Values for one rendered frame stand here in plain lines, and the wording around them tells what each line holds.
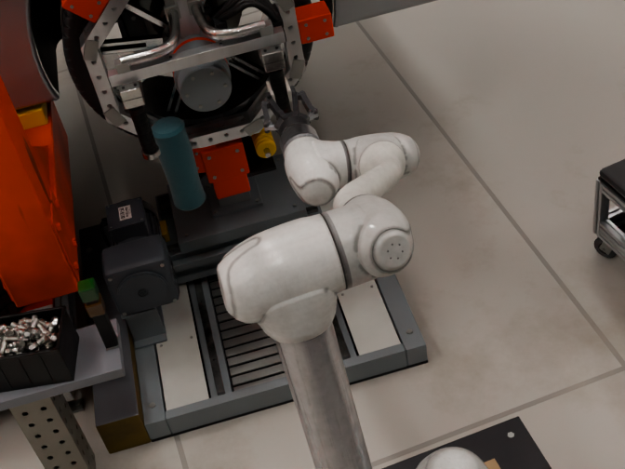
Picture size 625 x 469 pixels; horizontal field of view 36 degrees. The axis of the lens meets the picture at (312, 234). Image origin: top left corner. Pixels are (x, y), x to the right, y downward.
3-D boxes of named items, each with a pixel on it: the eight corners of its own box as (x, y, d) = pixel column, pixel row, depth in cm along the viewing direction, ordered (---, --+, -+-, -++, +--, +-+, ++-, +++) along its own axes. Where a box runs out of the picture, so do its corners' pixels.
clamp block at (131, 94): (142, 85, 234) (136, 66, 230) (146, 105, 227) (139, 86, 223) (121, 90, 233) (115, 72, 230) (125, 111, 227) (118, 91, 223)
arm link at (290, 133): (325, 163, 220) (319, 148, 224) (320, 130, 214) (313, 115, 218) (286, 173, 219) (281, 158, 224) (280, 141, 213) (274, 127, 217)
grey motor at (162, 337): (177, 247, 313) (148, 163, 289) (195, 341, 282) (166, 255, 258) (122, 261, 312) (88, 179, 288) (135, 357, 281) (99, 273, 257)
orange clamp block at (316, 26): (295, 31, 257) (327, 22, 258) (301, 46, 252) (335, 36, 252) (290, 7, 253) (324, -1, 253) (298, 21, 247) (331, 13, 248)
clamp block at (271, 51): (278, 49, 236) (274, 30, 232) (286, 68, 229) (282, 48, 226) (258, 54, 236) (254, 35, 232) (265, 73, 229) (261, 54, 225)
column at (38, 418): (94, 454, 268) (43, 357, 239) (97, 484, 260) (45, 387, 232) (59, 464, 267) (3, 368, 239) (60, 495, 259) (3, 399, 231)
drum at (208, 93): (225, 63, 258) (214, 17, 248) (240, 106, 242) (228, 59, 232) (174, 76, 257) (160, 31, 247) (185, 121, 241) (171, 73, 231)
